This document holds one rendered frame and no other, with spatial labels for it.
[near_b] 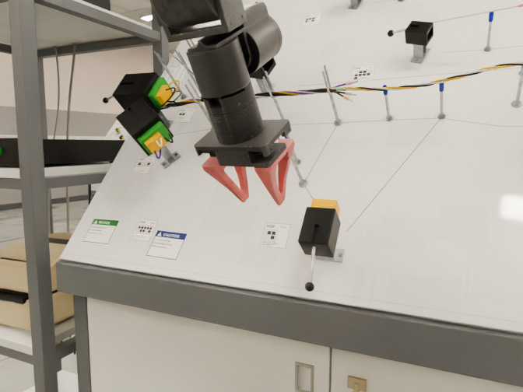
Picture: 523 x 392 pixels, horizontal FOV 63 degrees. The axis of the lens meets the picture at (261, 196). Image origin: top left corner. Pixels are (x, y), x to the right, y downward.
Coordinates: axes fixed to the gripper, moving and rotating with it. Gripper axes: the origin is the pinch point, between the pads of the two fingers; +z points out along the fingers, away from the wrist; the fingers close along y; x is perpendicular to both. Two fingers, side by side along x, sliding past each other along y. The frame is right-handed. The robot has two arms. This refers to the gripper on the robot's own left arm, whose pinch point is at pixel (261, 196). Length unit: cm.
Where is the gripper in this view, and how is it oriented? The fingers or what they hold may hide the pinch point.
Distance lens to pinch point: 54.5
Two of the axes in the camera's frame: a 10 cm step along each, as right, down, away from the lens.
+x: -4.7, 5.8, -6.7
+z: 2.7, 8.1, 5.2
